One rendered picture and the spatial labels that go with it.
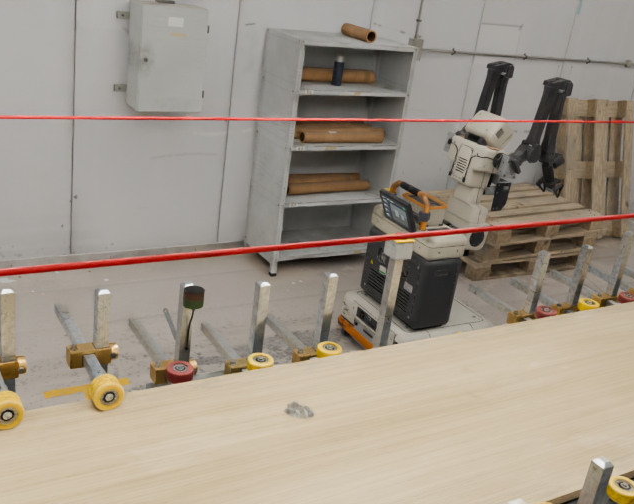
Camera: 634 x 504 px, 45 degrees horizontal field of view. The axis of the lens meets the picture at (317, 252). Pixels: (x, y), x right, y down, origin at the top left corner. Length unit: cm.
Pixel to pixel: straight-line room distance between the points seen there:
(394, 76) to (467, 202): 149
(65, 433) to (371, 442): 78
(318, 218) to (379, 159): 64
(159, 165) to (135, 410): 310
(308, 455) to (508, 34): 484
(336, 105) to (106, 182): 168
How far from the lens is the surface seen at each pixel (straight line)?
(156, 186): 511
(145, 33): 460
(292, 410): 216
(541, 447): 229
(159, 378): 238
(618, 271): 358
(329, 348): 251
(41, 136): 481
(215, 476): 193
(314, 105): 543
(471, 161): 417
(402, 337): 408
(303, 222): 569
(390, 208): 408
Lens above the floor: 210
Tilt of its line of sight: 22 degrees down
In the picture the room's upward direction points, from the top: 8 degrees clockwise
